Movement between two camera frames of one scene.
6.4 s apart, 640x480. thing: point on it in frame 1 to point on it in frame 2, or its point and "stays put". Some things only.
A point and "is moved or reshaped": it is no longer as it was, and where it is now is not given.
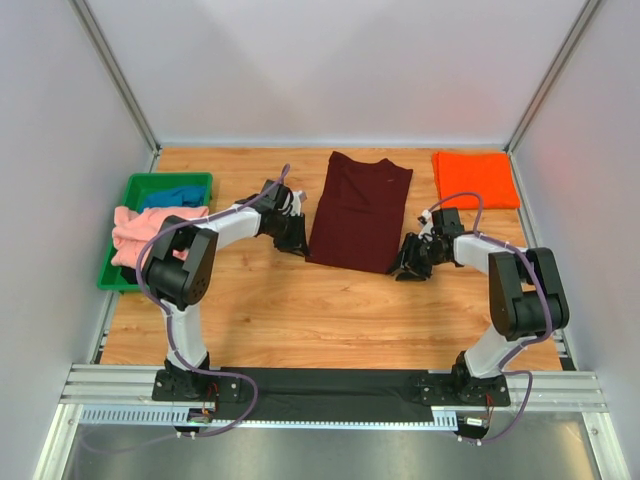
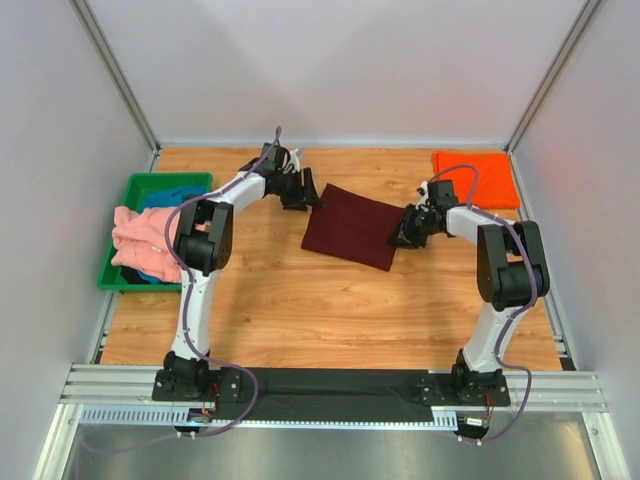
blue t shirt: (177, 196) stays put
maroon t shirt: (361, 218) is moved or reshaped
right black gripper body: (417, 251) to (412, 228)
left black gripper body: (288, 229) to (297, 189)
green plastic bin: (140, 186) stays put
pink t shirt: (133, 226) stays put
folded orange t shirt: (491, 174) stays put
